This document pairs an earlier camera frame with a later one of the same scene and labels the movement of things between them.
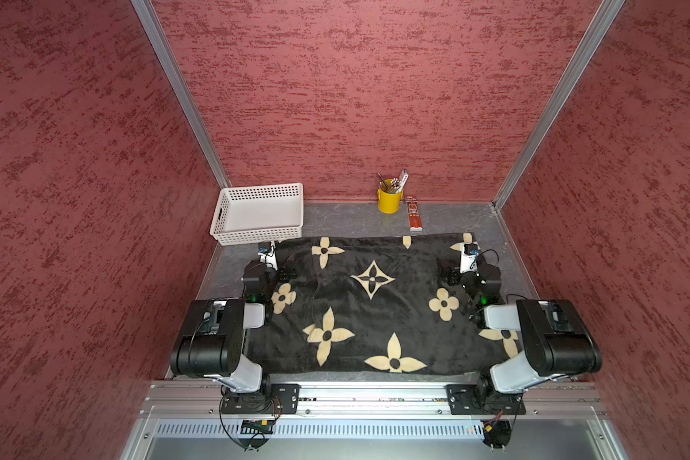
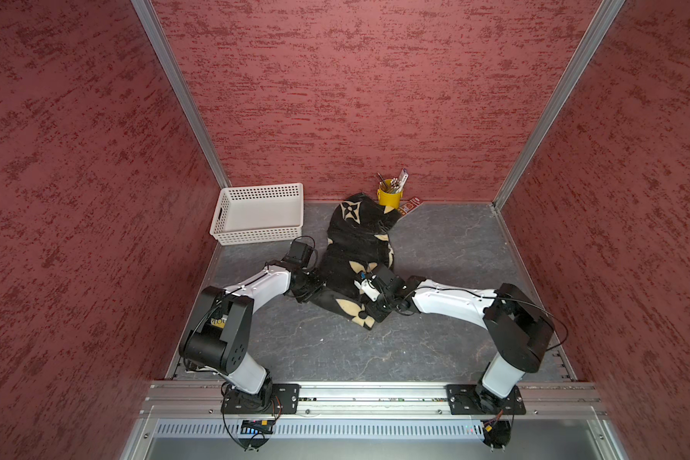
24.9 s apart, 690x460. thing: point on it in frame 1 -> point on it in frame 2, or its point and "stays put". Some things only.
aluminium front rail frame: x=370 y=408 stays put
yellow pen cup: x=389 y=203 stays put
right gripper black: x=454 y=272 -> x=375 y=312
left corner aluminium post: x=181 y=88 stays put
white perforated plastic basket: x=258 y=214 stays put
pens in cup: x=396 y=184 stays put
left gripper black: x=285 y=276 -> x=299 y=296
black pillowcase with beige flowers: x=375 y=305 -> x=356 y=242
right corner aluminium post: x=605 y=15 stays put
